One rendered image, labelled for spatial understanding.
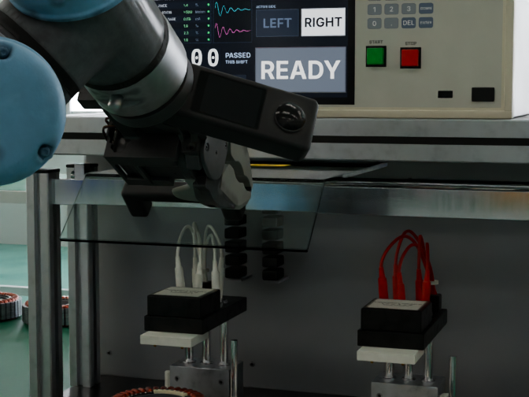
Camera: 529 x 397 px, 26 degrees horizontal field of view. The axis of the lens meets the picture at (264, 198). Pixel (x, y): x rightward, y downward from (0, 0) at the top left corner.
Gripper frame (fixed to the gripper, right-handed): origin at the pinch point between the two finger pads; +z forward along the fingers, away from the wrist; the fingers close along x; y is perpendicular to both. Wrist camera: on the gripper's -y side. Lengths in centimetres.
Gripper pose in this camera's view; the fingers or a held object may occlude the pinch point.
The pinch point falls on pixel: (248, 193)
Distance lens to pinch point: 100.5
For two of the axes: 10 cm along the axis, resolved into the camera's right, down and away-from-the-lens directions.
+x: -1.6, 9.1, -3.9
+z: 2.8, 4.2, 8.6
